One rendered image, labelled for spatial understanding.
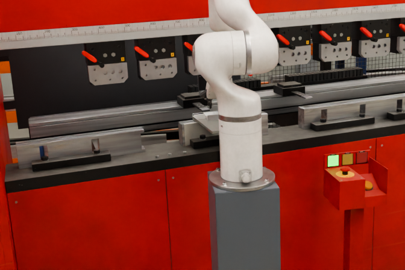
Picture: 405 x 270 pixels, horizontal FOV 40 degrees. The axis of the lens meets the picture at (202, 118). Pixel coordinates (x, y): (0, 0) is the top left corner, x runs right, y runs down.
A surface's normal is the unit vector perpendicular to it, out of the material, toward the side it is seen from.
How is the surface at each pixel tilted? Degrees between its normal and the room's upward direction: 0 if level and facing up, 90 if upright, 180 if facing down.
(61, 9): 90
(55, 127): 90
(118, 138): 90
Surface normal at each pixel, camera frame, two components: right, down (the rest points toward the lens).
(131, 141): 0.30, 0.23
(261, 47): 0.09, -0.07
